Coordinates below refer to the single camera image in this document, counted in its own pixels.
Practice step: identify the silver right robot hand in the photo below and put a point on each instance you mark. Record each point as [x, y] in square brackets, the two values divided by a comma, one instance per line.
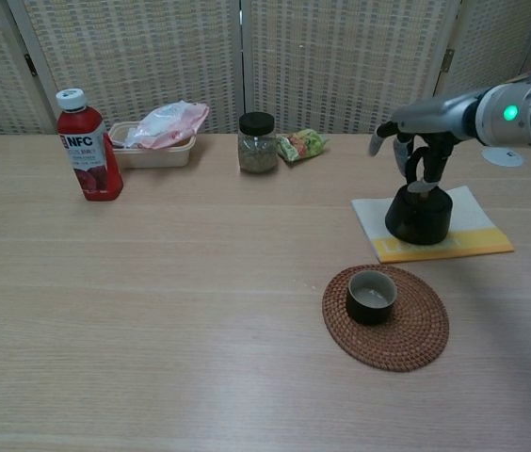
[435, 117]

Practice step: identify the small black teapot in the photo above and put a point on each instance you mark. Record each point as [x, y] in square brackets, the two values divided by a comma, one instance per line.
[421, 221]

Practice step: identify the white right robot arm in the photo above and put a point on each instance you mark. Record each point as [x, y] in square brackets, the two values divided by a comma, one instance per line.
[529, 113]

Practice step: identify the dark ceramic cup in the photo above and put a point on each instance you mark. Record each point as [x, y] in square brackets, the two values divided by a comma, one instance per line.
[369, 313]

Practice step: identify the brass screen hinge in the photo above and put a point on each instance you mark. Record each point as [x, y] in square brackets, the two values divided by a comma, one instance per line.
[447, 60]

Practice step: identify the white and yellow Lexicon book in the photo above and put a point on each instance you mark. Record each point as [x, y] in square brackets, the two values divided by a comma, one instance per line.
[477, 212]

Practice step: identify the green and orange snack packet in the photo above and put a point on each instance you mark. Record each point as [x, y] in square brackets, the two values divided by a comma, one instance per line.
[300, 143]

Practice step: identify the glass jar with black lid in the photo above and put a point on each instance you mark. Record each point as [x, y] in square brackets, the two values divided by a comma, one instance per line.
[258, 155]

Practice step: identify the round brown woven coaster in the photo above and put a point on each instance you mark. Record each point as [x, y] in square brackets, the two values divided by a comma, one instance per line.
[411, 339]

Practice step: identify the pink and white snack bag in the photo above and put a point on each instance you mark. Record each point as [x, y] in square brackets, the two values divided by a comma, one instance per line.
[171, 122]

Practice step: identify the beige plastic food container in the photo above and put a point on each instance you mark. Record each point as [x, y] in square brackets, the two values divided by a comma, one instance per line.
[152, 157]

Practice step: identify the woven folding screen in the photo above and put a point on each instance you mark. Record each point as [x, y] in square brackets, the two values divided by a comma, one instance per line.
[143, 56]

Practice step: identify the red NFC juice bottle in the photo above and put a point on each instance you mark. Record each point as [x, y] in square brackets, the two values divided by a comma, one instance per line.
[91, 179]

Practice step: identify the black screen hinge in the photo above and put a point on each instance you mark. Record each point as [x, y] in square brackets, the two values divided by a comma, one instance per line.
[30, 65]

